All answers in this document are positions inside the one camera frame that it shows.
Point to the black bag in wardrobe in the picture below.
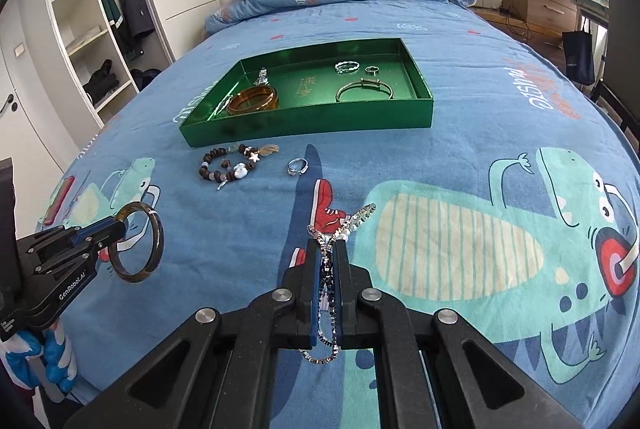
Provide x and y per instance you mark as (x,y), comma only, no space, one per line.
(146,79)

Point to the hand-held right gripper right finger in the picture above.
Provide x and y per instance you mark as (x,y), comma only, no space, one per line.
(400,359)

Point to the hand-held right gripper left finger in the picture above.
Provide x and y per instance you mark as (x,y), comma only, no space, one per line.
(250,359)

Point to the hanging dark jacket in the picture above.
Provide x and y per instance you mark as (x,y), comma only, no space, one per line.
(131,4)

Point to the amber bangle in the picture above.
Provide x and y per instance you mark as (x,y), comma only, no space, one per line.
(250,107)

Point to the thin silver bangle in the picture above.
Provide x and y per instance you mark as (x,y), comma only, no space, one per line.
(364,82)

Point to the dark brown bangle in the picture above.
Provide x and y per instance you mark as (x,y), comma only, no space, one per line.
(158,249)

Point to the low wooden nightstand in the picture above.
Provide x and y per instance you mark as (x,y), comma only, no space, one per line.
(520,34)

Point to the silver pendant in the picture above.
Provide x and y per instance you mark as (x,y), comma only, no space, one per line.
(262,76)

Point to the dark tote bag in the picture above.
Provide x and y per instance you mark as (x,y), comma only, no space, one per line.
(578,56)

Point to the black clothes on shelf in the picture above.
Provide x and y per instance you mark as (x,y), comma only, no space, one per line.
(100,81)

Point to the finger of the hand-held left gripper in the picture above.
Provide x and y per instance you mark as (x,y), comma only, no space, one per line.
(70,256)
(65,236)

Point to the green shallow box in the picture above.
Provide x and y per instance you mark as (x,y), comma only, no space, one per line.
(310,129)

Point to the light switch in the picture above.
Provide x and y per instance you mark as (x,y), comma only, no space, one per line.
(19,49)

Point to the grey chair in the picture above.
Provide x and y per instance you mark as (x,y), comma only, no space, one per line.
(625,39)

